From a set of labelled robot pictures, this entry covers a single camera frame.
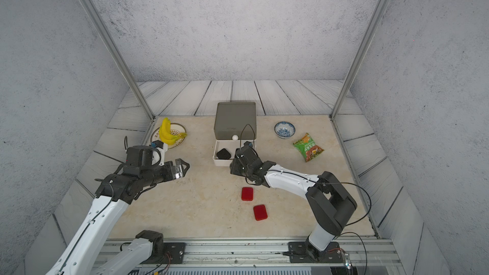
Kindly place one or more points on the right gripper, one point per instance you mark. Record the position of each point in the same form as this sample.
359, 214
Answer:
234, 167

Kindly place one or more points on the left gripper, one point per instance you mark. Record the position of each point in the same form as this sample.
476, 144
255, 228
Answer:
172, 174

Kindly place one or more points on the white drawer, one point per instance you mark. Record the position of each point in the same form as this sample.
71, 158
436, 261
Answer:
232, 146

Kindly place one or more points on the black brooch box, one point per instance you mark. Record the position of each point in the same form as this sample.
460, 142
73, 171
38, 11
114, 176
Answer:
223, 154

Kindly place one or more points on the red brooch box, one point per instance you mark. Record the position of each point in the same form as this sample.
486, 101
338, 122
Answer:
247, 194
260, 212

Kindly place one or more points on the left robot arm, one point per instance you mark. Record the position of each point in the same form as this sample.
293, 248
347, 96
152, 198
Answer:
142, 171

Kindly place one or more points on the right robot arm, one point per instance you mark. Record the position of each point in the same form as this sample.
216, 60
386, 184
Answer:
331, 204

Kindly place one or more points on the three-drawer storage cabinet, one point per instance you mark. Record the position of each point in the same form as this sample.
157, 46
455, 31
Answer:
235, 124

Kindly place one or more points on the yellow banana bunch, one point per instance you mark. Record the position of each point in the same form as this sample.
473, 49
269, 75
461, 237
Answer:
171, 133

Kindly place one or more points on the blue white porcelain bowl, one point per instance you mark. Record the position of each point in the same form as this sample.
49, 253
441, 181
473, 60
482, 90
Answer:
284, 130

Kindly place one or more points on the green snack bag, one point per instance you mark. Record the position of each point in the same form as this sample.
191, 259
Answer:
308, 147

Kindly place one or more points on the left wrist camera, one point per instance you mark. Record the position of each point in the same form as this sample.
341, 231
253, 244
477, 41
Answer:
158, 152

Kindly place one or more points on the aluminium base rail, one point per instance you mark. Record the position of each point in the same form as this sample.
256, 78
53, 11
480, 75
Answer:
346, 255

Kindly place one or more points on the left metal frame post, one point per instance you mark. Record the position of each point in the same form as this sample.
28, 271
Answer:
101, 28

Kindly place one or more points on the metal frame post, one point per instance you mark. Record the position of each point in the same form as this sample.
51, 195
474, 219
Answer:
101, 28
368, 36

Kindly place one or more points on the right metal frame post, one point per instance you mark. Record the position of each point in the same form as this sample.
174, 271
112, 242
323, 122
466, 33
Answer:
368, 36

